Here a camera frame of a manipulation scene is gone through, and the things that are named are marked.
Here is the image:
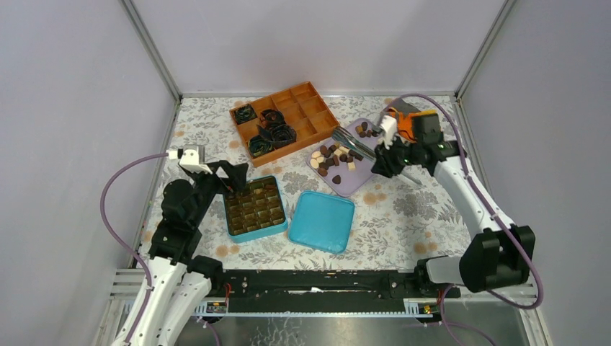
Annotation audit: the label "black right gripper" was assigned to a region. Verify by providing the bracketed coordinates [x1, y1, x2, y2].
[370, 133, 422, 179]

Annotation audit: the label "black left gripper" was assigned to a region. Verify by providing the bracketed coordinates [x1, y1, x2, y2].
[188, 160, 250, 227]

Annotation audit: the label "teal chocolate box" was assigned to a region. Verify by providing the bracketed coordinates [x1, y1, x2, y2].
[223, 175, 288, 244]

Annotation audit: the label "metal serving tongs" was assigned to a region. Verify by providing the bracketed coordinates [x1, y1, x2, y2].
[331, 126, 423, 186]

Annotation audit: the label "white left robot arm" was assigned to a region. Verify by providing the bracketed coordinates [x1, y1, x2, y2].
[112, 160, 249, 345]

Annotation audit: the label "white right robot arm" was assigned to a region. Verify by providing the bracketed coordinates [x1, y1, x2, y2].
[372, 111, 535, 297]

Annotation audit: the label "rolled dark green tie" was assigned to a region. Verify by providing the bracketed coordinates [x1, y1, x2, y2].
[248, 135, 275, 158]

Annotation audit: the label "orange grey cloth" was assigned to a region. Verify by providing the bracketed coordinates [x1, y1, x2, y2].
[385, 99, 442, 143]

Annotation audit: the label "rolled dark patterned tie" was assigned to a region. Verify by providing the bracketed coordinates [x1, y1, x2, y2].
[257, 124, 297, 148]

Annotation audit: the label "rolled dark floral tie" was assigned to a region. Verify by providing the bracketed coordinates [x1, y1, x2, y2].
[233, 104, 257, 125]

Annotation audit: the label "pile of assorted chocolates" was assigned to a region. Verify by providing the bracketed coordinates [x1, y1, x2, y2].
[306, 119, 378, 182]

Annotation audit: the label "lavender plastic tray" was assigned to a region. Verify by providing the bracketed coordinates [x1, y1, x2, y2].
[305, 118, 378, 198]

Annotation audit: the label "teal box lid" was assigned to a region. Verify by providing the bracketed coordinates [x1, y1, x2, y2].
[288, 191, 355, 254]

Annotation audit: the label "wooden compartment tray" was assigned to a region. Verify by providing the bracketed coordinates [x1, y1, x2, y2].
[230, 81, 339, 167]

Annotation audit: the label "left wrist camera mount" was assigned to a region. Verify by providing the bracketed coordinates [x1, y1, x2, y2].
[166, 144, 213, 174]

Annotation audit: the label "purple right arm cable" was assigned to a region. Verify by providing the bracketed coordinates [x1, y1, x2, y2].
[381, 93, 545, 346]

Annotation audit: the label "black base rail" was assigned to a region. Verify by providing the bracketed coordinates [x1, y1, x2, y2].
[206, 270, 447, 317]

